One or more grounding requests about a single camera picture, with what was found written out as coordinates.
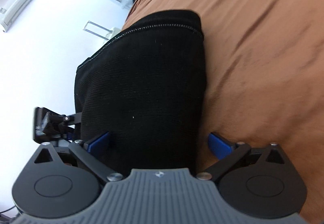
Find white radiator heater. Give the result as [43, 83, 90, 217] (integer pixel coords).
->
[83, 21, 121, 41]

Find black pants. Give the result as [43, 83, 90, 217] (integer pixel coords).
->
[74, 10, 207, 175]

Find white air conditioner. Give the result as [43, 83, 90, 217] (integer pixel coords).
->
[1, 0, 32, 32]

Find brown bed sheet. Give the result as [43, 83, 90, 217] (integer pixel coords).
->
[125, 0, 323, 223]

